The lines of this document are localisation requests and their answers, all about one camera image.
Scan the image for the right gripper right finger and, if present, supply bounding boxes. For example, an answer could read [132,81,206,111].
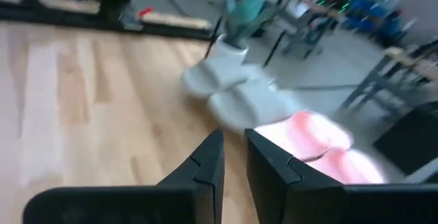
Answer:
[245,129,438,224]

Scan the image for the black aluminium rig frame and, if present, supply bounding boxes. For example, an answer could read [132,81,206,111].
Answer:
[0,0,215,42]

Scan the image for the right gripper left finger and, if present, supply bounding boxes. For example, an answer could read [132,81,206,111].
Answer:
[22,127,226,224]

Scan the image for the blue background chairs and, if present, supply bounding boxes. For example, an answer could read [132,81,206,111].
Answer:
[342,0,417,47]

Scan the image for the red background object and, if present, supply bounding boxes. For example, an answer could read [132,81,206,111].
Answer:
[137,5,154,17]

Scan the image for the grey foam slide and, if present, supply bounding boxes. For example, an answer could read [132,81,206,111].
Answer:
[207,78,304,133]
[180,58,274,100]

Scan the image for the wooden background workbench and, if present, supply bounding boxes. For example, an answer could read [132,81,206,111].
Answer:
[337,38,438,122]
[261,0,346,60]

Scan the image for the green cloth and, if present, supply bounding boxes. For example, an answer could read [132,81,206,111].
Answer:
[208,0,279,68]

